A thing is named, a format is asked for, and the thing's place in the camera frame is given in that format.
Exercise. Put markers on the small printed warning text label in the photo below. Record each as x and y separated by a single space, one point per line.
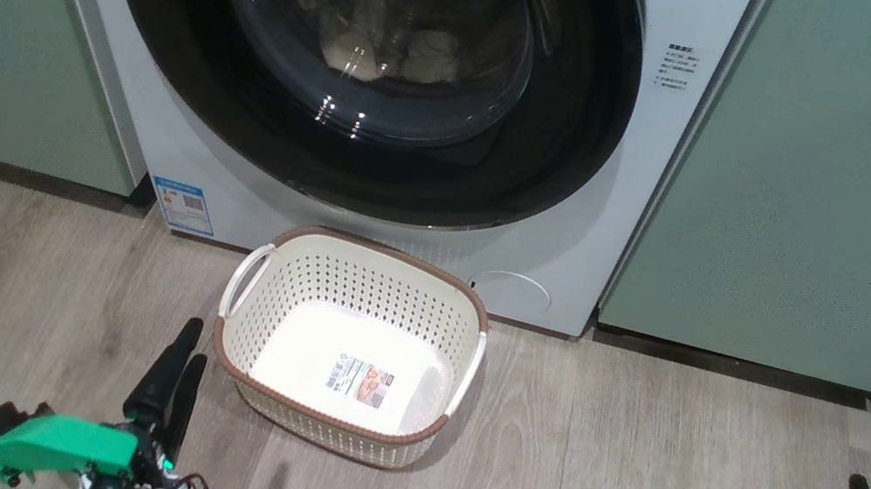
677 68

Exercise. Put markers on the round white filter hatch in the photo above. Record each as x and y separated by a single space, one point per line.
511 295

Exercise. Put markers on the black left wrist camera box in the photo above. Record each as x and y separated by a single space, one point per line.
3 420

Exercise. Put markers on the large pale green cabinet panel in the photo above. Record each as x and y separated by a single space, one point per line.
834 187

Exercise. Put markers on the laundry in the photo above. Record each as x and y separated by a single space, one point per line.
431 58

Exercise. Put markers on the cream perforated basket brown rim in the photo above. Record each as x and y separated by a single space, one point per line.
355 302

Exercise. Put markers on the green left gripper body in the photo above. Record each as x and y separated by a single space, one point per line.
70 445

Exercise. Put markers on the white front-load washing machine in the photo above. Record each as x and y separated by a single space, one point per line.
582 216

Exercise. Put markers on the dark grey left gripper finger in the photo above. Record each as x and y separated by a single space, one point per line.
155 388
184 406

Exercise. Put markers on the black toe kick strip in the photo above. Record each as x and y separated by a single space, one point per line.
776 375
5 170

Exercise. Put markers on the blue energy label sticker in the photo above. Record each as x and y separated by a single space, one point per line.
182 207

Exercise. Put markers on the dark washing machine door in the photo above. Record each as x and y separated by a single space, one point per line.
562 124

